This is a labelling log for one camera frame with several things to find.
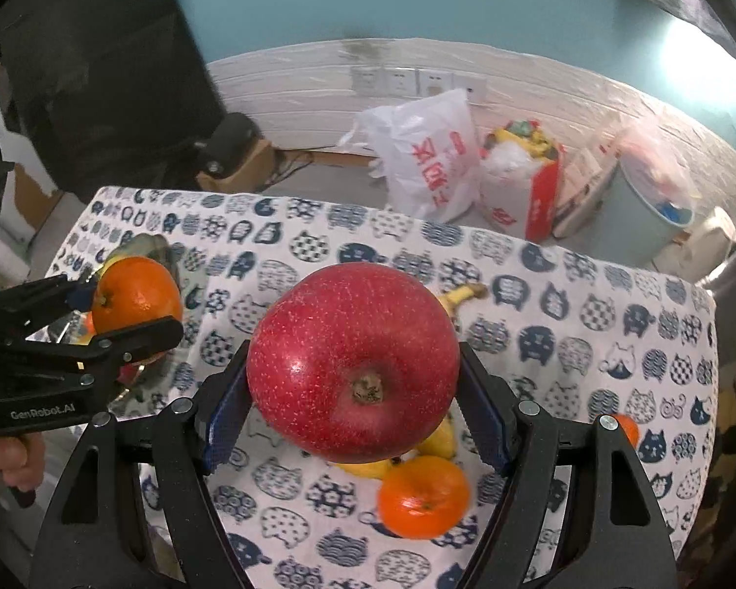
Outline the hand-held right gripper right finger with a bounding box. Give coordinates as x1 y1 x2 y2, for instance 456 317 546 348
451 344 679 589

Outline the white plastic stool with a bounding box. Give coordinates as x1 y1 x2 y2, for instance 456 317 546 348
653 205 736 277

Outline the red and white cardboard box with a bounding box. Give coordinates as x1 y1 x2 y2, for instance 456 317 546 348
477 119 566 244

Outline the white wall socket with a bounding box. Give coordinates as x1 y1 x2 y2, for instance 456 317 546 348
454 76 489 106
418 69 452 99
351 66 385 97
383 66 419 97

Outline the large orange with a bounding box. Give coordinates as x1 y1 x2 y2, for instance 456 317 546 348
378 455 471 540
91 256 184 355

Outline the brown paper bag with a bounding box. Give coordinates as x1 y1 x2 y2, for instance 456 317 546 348
551 128 627 241

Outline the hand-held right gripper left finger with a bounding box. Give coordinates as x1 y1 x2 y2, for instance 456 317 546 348
29 340 255 589

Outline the black backdrop cloth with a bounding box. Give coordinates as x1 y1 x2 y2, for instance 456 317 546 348
0 0 228 188

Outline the white plastic bag red print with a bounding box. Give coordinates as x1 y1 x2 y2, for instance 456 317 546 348
340 88 483 222

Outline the pale blue trash bin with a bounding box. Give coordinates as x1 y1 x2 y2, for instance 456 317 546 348
606 153 698 259

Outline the green glass bowl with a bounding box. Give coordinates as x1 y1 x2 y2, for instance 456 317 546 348
43 234 188 409

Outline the black cable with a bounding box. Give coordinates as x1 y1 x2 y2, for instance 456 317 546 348
263 150 314 186

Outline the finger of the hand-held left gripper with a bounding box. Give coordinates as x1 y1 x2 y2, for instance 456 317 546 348
11 316 185 403
0 273 97 345

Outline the green pear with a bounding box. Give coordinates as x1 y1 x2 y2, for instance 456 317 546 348
336 450 419 481

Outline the translucent pink bin liner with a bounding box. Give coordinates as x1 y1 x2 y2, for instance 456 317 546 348
616 119 698 222

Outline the cat print tablecloth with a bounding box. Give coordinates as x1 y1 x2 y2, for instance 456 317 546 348
43 185 719 589

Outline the person's left hand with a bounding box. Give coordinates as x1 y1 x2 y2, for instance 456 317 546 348
0 430 47 499

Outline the colourful trash pile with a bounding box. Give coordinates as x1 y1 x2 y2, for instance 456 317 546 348
484 119 559 173

